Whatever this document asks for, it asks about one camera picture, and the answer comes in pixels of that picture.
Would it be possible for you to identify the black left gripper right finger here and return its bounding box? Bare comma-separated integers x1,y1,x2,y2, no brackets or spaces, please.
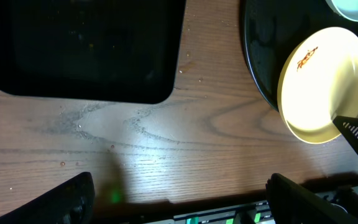
265,173,358,224

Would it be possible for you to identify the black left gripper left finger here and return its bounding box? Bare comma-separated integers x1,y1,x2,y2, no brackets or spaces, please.
0,172,95,224

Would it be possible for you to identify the yellow plate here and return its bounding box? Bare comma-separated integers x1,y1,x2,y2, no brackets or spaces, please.
277,27,358,144

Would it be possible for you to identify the light green plate with stain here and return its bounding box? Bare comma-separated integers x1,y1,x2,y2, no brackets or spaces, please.
325,0,358,22

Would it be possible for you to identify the round black tray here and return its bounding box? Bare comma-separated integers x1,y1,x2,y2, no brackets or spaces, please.
240,0,358,110

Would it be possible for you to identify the black rectangular tray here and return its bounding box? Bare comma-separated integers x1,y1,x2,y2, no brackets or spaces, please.
0,0,186,104

